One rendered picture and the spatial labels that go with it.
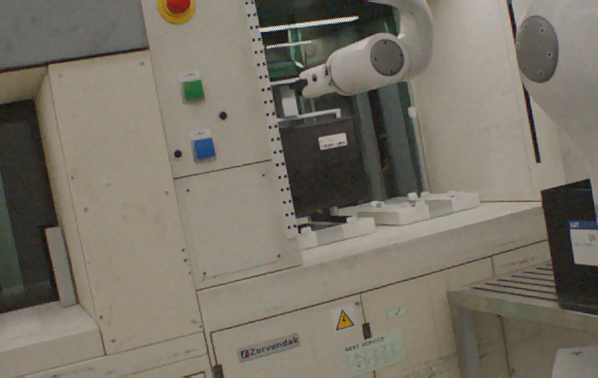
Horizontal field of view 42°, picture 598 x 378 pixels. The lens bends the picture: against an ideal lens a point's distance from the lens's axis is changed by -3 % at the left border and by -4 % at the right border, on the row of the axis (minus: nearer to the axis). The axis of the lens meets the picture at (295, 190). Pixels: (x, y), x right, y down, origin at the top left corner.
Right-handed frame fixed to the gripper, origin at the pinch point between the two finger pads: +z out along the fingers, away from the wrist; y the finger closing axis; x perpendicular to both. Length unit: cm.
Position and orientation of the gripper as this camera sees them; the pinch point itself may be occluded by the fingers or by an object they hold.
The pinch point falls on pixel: (311, 85)
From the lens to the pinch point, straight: 157.3
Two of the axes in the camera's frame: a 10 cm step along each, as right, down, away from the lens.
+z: -3.7, 0.2, 9.3
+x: -1.9, -9.8, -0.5
